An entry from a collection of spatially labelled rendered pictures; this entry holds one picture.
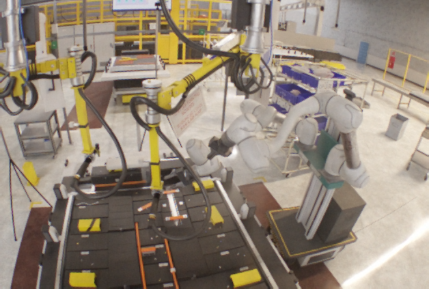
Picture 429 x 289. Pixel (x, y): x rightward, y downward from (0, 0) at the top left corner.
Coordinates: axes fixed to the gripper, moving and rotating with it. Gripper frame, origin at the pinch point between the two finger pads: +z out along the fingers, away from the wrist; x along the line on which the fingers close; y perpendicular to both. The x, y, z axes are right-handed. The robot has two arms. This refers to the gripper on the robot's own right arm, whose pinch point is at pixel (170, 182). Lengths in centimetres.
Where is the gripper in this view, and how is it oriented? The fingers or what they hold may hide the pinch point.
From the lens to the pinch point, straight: 175.8
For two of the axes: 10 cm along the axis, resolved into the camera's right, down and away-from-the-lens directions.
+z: -9.0, 4.1, 1.6
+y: -0.4, -4.4, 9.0
